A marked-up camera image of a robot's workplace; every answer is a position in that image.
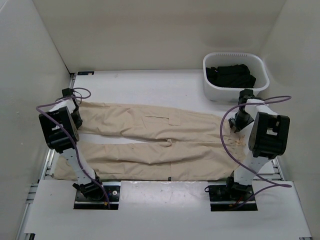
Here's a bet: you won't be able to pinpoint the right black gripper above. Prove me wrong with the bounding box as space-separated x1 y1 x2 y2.
228 109 255 133

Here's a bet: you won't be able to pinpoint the beige trousers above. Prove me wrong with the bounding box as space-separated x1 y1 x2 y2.
53 100 251 182

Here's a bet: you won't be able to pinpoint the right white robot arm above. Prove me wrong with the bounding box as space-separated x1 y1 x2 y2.
221 91 291 200

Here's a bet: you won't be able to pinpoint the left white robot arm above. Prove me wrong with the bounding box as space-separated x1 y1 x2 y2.
36 96 109 202

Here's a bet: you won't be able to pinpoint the black trousers in basket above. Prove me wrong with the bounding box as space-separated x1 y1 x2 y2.
205 64 256 89

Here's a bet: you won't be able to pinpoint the white plastic basket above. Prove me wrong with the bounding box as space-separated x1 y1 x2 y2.
202 52 270 102

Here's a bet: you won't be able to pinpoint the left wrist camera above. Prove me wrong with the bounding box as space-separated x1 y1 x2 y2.
61 88 74 98

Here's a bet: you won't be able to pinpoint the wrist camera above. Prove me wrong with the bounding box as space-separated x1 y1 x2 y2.
61 88 74 98
238 88 256 100

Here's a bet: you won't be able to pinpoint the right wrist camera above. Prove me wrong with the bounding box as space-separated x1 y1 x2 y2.
238 88 256 100

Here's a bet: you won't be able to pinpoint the aluminium frame rail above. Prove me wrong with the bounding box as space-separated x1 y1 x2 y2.
37 149 55 182

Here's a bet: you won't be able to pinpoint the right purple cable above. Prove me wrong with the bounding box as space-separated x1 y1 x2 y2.
219 95 293 208

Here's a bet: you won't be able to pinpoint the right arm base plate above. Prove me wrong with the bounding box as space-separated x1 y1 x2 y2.
204 184 258 212

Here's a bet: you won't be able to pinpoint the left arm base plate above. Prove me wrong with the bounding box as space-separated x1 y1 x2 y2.
73 181 121 210

